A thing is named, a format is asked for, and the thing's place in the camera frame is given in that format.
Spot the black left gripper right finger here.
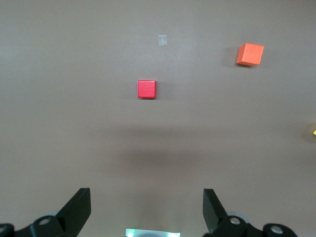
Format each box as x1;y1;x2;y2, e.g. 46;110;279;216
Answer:
202;189;297;237

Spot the red wooden block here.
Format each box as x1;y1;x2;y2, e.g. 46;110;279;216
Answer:
137;79;158;100

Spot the orange wooden block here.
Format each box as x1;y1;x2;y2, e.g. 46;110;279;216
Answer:
235;42;265;67

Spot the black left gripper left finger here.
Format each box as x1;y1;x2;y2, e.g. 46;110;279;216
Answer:
0;187;91;237

